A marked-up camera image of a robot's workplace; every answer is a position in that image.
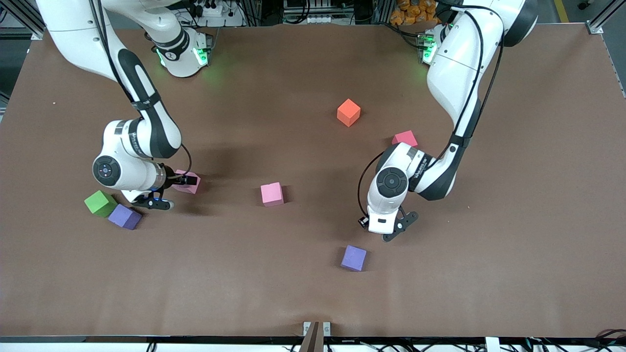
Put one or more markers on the dark pink foam cube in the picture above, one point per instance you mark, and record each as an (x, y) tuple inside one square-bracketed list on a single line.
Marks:
[(405, 138)]

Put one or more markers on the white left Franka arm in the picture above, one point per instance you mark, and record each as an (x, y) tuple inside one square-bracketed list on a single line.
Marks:
[(459, 63)]

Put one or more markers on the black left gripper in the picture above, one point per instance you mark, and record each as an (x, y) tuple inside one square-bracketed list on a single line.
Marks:
[(361, 219)]

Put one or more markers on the brown wooden post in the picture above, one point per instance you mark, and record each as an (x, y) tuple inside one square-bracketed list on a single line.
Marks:
[(310, 340)]

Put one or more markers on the orange bag pile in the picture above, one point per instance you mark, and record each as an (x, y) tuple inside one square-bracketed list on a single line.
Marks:
[(411, 14)]

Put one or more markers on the purple foam cube with dents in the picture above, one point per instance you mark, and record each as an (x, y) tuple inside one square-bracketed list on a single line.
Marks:
[(124, 216)]

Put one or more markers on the white plastic block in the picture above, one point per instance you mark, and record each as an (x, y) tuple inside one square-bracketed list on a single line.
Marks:
[(491, 345)]

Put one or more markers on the green foam cube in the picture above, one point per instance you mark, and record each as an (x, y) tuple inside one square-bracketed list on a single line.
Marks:
[(100, 203)]

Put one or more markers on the silver mounting bracket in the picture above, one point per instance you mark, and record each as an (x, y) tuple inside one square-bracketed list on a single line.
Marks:
[(326, 328)]

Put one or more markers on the aluminium frame profile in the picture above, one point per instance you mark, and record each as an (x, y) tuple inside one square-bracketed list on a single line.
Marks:
[(27, 19), (599, 24)]

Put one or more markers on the grey equipment rack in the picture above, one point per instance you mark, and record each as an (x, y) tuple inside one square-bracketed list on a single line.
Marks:
[(313, 19)]

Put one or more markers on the orange foam cube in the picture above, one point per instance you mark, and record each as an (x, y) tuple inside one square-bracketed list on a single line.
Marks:
[(348, 112)]

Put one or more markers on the smooth purple foam cube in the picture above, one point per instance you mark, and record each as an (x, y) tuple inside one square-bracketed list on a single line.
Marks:
[(353, 258)]

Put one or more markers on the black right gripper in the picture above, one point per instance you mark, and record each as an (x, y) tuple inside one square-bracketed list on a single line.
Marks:
[(170, 177)]

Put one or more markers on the white power strip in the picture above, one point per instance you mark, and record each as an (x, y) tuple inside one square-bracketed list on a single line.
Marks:
[(220, 19)]

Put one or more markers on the light pink foam cube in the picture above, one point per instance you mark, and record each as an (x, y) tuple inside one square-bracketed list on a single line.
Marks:
[(190, 189), (272, 194)]

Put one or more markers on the brown table mat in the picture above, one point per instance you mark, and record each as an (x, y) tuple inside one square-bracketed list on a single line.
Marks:
[(146, 274)]

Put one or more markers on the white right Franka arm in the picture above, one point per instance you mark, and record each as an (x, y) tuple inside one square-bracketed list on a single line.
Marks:
[(73, 29)]

